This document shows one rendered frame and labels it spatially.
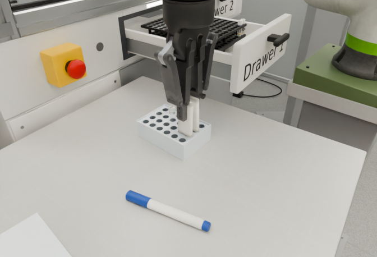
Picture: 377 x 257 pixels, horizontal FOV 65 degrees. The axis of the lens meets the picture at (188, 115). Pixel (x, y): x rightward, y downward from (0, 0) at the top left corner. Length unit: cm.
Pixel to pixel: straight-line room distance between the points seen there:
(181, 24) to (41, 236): 32
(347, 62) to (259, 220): 54
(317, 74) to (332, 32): 89
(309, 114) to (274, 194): 45
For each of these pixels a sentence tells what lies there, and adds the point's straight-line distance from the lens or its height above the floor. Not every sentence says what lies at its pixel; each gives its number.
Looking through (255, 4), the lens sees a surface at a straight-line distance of 259.
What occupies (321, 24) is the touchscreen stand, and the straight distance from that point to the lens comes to 167.
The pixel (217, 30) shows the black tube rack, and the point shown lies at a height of 90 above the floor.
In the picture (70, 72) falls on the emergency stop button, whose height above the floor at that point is 88.
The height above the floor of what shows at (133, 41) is 87.
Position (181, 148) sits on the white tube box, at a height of 79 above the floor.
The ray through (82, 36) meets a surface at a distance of 73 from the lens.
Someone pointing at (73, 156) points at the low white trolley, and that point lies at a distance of 60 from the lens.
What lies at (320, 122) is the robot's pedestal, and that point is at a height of 65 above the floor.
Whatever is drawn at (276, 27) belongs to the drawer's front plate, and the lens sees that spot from 76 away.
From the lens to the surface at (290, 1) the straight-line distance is 246.
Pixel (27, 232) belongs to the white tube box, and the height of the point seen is 81.
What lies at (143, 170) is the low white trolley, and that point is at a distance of 53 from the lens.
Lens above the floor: 113
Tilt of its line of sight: 33 degrees down
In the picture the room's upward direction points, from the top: straight up
